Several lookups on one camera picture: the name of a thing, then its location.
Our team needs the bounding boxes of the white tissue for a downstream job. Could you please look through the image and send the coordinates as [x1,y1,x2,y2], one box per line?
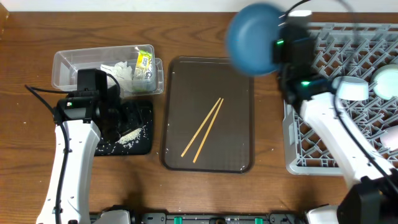
[100,62,133,92]

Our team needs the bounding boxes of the pile of white rice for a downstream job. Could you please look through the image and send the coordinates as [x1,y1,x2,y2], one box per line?
[117,127,146,147]

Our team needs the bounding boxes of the clear plastic bin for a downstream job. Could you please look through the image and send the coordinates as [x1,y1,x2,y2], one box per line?
[52,44,164,98]

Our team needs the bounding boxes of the light blue bowl with rice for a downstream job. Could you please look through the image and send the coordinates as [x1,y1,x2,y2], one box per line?
[332,76,369,101]

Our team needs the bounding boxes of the mint green bowl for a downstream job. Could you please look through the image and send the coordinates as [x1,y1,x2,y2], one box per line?
[372,64,397,100]

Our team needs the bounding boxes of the blue plate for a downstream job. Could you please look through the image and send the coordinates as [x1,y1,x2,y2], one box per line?
[226,2,283,77]

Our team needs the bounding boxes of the brown serving tray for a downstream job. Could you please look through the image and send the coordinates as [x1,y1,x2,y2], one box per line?
[160,57,254,174]

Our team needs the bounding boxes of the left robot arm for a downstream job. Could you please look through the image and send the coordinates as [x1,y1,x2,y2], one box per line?
[26,84,123,223]

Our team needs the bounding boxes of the black tray bin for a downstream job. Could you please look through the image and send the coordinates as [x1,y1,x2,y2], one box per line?
[95,100,154,156]

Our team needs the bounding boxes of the wooden chopstick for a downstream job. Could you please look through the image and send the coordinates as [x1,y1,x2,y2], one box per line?
[193,98,224,163]
[181,98,221,157]

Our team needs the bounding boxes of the yellow green wrapper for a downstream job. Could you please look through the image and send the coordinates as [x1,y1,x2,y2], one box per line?
[132,50,153,92]

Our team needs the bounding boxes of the pink white cup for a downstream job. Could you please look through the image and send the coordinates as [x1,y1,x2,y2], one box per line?
[380,126,398,151]

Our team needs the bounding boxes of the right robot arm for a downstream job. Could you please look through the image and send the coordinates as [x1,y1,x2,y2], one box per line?
[273,1,397,224]

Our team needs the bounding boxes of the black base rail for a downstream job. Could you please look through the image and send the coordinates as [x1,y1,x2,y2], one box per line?
[90,205,306,224]

